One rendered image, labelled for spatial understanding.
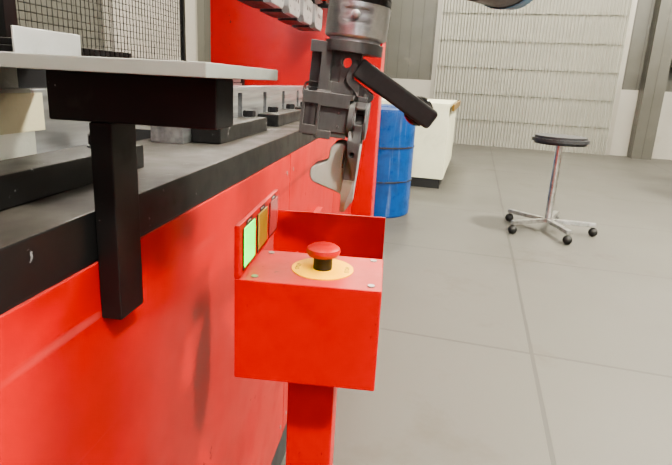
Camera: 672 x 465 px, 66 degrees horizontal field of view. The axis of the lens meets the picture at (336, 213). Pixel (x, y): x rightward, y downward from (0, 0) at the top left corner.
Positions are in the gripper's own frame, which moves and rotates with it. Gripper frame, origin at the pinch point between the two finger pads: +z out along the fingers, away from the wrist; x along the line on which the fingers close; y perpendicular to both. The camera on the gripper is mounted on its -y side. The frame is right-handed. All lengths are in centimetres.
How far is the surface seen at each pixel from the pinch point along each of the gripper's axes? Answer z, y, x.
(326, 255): 3.6, 1.0, 11.7
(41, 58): -14.3, 19.9, 32.8
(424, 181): 74, -52, -453
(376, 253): 7.8, -4.8, -4.4
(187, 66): -15.1, 9.8, 33.3
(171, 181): -1.9, 19.6, 11.0
